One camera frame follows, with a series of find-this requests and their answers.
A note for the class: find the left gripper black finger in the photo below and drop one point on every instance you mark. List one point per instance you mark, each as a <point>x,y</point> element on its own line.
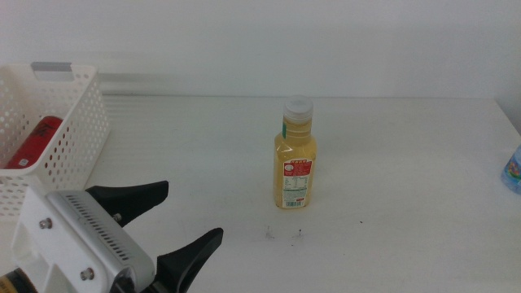
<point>130,199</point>
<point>183,264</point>

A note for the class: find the red cola can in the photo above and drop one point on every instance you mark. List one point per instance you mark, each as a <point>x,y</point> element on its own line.
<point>34,142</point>

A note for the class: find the yellow juice bottle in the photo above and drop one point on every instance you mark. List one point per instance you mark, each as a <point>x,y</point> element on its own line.
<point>295,163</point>

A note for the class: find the small water bottle blue cap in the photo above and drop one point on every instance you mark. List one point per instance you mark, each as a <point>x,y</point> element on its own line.
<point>513,173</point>

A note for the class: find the white perforated plastic basket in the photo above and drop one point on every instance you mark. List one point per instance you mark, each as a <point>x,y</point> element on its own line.
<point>20,174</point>

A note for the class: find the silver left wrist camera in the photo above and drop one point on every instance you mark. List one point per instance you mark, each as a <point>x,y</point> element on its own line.
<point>102,240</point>

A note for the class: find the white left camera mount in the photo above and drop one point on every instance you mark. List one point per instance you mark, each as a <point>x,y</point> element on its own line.
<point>36,244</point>

